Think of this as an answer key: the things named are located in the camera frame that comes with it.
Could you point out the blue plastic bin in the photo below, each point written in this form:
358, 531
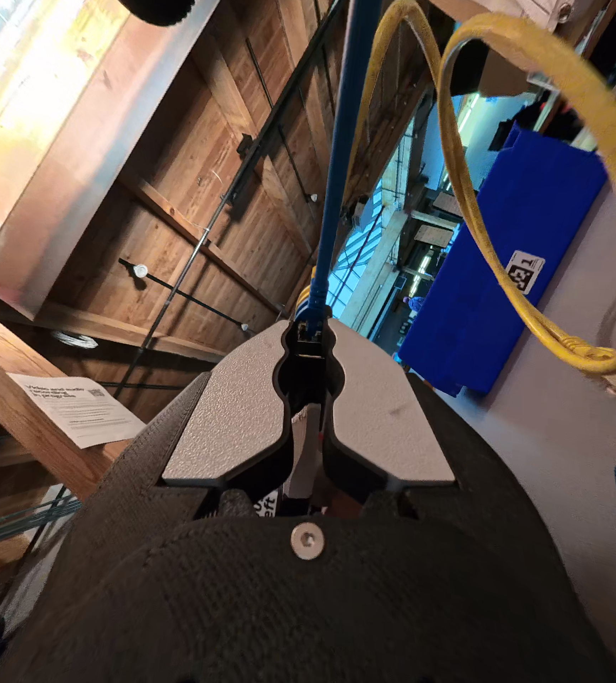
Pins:
473, 320

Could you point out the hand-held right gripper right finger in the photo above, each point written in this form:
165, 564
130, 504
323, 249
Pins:
388, 416

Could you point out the grey desk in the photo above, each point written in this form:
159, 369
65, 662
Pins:
553, 453

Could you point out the printed paper notice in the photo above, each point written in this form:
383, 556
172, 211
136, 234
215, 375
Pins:
73, 408

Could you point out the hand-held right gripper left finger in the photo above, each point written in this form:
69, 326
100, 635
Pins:
222, 416

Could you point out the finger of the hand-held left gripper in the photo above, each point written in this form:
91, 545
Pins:
303, 453

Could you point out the black network splitter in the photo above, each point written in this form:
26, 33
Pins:
308, 381

